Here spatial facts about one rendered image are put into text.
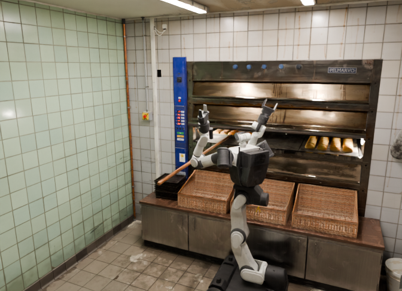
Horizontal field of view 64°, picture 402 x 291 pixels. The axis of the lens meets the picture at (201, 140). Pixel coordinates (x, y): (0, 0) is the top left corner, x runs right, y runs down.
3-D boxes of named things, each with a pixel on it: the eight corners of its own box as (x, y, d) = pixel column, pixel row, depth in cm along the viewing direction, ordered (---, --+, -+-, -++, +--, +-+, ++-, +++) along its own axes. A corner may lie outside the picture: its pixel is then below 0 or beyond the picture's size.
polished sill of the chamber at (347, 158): (195, 143, 386) (195, 140, 386) (362, 160, 316) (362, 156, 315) (192, 144, 381) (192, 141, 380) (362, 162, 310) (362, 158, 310)
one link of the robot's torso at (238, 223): (249, 237, 290) (254, 189, 279) (244, 247, 275) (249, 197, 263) (233, 233, 296) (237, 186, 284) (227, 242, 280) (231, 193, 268)
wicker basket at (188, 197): (195, 190, 390) (194, 168, 384) (240, 197, 369) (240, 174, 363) (176, 206, 347) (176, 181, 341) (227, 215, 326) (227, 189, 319)
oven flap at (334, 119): (193, 120, 373) (195, 103, 375) (365, 131, 303) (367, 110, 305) (191, 119, 369) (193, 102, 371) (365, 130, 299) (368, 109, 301)
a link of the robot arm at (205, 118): (193, 116, 246) (194, 129, 253) (204, 119, 242) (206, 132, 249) (200, 109, 254) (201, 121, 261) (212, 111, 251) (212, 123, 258)
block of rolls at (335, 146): (309, 137, 398) (310, 133, 397) (352, 140, 380) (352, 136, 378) (304, 149, 344) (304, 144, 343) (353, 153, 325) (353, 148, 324)
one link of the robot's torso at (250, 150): (274, 186, 265) (276, 143, 257) (242, 195, 248) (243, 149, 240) (250, 175, 290) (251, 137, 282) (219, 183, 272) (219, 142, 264)
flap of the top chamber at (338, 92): (192, 97, 368) (195, 80, 370) (368, 104, 297) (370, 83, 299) (191, 96, 364) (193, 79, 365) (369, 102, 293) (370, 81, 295)
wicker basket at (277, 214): (243, 198, 368) (243, 175, 361) (294, 206, 345) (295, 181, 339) (229, 216, 324) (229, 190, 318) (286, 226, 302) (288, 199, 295)
